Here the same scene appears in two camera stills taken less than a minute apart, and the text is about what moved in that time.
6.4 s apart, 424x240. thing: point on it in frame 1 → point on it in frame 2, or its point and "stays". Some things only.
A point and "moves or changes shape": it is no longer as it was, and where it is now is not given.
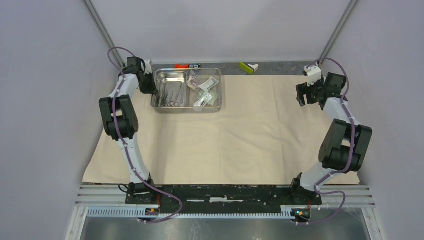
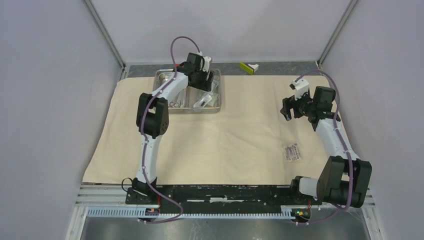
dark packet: x=193 y=82 moves or changes shape
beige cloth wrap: x=265 y=134 stays
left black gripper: x=151 y=89 → x=206 y=85
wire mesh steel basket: x=187 y=90 stays
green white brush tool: x=250 y=68 stays
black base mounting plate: x=224 y=199 stays
